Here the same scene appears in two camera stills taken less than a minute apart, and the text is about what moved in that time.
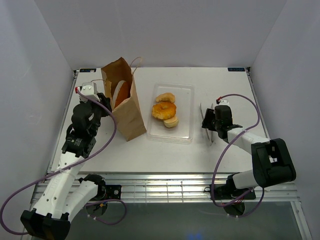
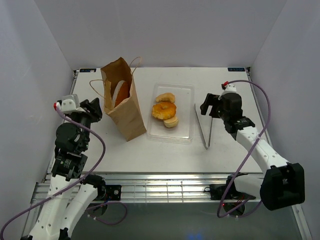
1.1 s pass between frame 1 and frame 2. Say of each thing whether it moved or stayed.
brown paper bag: stayed
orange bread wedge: stayed
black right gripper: moved
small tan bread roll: stayed
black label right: stayed
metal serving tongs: moved
